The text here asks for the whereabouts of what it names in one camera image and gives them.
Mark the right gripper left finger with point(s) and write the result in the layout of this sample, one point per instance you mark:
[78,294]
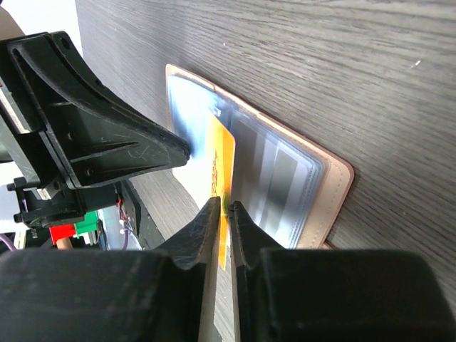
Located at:
[164,294]

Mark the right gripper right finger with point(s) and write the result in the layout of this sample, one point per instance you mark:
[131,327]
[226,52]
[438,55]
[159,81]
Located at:
[331,294]

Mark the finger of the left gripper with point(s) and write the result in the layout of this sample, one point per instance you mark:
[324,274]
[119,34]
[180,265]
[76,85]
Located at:
[63,124]

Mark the beige leather card holder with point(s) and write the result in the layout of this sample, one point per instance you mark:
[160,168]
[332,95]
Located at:
[290,186]

